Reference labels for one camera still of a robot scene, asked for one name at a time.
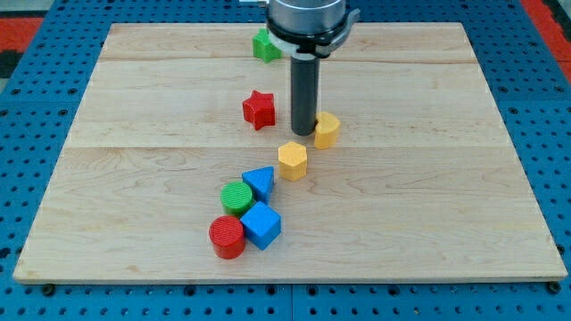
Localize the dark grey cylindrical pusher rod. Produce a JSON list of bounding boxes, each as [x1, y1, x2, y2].
[[290, 58, 319, 136]]

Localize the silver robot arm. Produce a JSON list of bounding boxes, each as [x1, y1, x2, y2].
[[255, 0, 360, 136]]

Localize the yellow hexagon block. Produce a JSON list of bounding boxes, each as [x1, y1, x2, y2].
[[278, 142, 308, 181]]

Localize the green star block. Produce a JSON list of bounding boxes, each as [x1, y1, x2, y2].
[[252, 29, 282, 63]]

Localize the red star block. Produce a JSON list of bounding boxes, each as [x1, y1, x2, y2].
[[242, 90, 276, 131]]

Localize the blue triangle block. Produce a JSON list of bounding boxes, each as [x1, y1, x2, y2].
[[242, 166, 275, 205]]

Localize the green cylinder block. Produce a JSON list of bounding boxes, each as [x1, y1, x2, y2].
[[220, 181, 255, 218]]

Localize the wooden board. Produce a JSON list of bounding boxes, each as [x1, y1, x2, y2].
[[13, 23, 567, 284]]

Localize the blue cube block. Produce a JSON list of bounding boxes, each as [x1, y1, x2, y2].
[[240, 202, 281, 251]]

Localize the red cylinder block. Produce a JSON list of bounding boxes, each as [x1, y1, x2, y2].
[[209, 215, 245, 259]]

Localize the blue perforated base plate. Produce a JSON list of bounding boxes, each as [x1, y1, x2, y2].
[[1, 0, 570, 320]]

